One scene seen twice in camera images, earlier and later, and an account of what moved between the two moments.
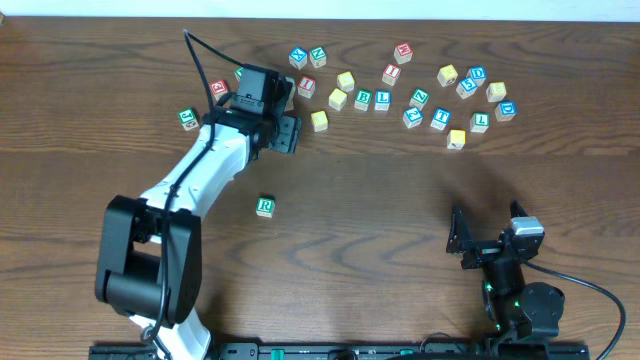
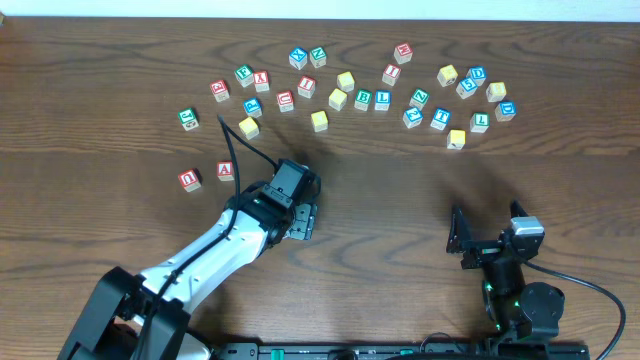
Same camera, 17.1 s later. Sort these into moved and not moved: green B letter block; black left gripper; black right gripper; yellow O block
Moved: black left gripper
Not moved: black right gripper; yellow O block; green B letter block
